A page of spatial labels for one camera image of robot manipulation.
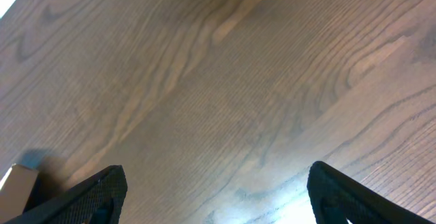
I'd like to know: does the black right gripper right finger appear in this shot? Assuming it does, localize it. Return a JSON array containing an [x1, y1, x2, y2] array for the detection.
[[307, 161, 429, 224]]

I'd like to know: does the brown cardboard box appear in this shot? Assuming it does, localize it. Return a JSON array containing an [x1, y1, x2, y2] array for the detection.
[[1, 164, 39, 223]]

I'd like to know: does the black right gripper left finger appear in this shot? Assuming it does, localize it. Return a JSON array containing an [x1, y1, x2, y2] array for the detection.
[[6, 165, 127, 224]]

